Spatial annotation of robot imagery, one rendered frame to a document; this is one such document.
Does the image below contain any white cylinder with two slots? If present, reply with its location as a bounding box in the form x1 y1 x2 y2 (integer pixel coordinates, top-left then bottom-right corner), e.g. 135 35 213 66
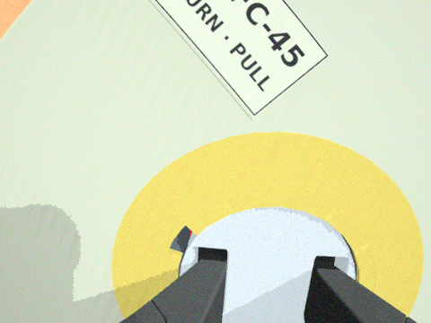
180 207 356 323

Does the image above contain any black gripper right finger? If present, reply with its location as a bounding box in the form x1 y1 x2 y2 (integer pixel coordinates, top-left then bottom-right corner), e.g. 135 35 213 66
304 256 417 323

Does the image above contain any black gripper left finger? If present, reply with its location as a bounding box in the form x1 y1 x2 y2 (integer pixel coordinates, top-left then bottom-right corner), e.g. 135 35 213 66
119 249 227 323

